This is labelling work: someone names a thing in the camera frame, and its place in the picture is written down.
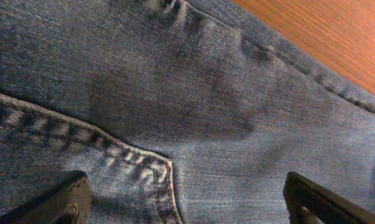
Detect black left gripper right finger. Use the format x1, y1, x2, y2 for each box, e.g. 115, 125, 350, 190
283, 172, 375, 224

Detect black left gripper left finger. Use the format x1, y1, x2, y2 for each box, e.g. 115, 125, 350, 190
0, 170, 92, 224

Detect blue denim jeans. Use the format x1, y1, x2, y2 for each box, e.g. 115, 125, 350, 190
0, 0, 375, 223

